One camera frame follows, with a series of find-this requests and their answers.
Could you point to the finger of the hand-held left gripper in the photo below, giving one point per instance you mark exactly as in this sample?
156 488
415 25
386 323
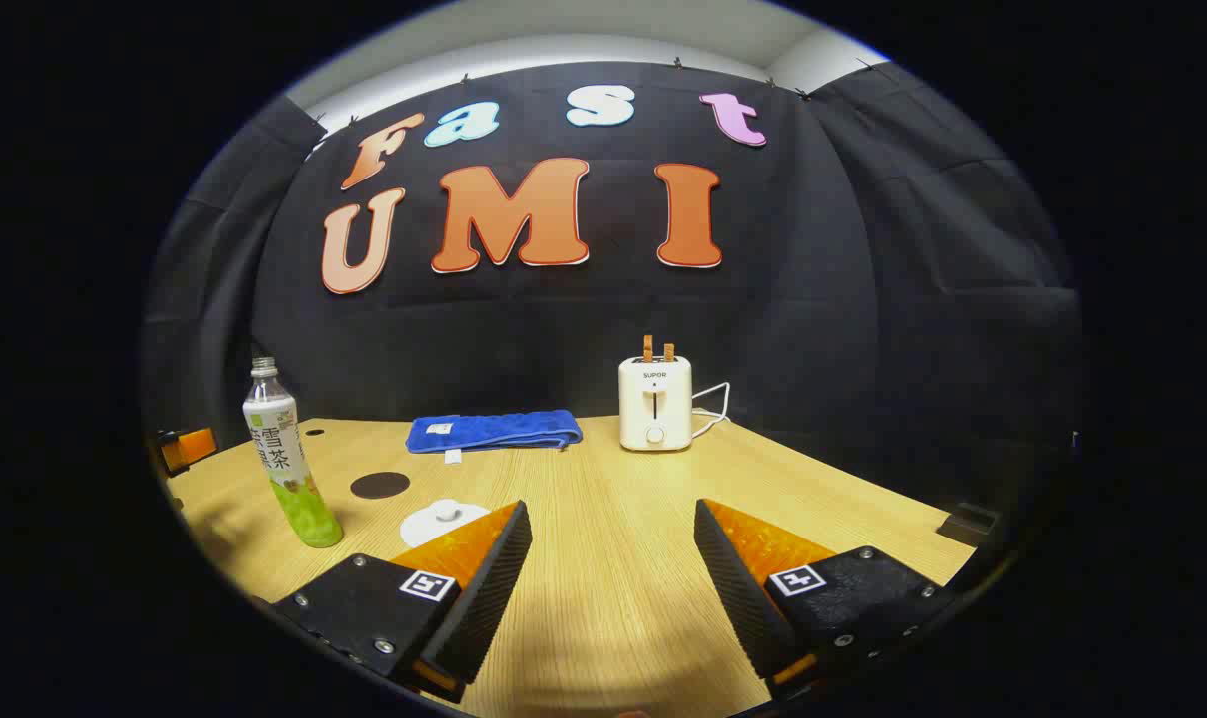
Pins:
190 447

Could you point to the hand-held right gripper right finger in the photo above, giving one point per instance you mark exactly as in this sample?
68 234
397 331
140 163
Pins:
738 588

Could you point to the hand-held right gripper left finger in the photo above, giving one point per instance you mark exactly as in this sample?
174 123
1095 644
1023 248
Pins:
484 588

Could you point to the white teacup lid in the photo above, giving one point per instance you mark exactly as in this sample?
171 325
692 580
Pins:
447 513

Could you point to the white teacup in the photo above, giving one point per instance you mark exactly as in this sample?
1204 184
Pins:
416 537

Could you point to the clear water bottle green label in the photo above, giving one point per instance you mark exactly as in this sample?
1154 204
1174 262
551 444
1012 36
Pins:
282 459

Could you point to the folded blue towel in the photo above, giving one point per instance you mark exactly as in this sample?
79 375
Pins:
494 430

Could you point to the cream toaster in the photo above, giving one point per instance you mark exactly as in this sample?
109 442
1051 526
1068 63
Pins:
654 404

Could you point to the black table edge clamp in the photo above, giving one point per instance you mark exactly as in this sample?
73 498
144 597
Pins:
971 524

